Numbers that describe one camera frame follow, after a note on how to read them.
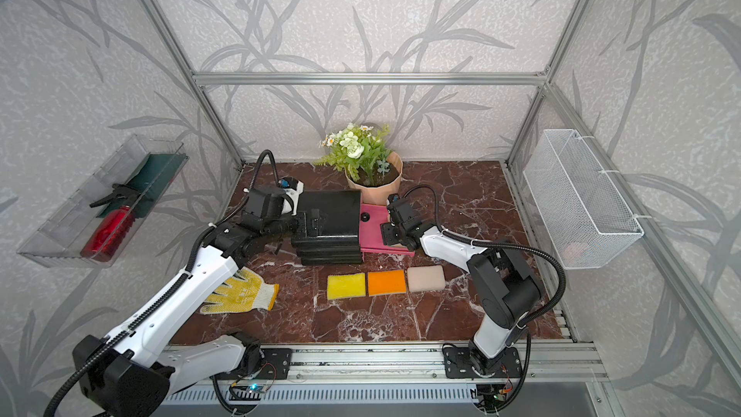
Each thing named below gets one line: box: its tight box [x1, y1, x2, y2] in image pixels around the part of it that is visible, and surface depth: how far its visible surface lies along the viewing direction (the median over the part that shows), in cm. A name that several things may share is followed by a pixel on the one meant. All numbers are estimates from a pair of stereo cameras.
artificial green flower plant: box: [312, 123, 391, 187], surface depth 86 cm
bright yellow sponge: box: [327, 272, 366, 301], surface depth 88 cm
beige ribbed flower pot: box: [344, 151, 404, 206], surface depth 94 cm
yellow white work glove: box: [200, 266, 280, 314], surface depth 86 cm
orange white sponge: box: [407, 265, 446, 294], surface depth 91 cm
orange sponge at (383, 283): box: [367, 269, 407, 297], surface depth 88 cm
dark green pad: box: [96, 152, 189, 220], surface depth 71 cm
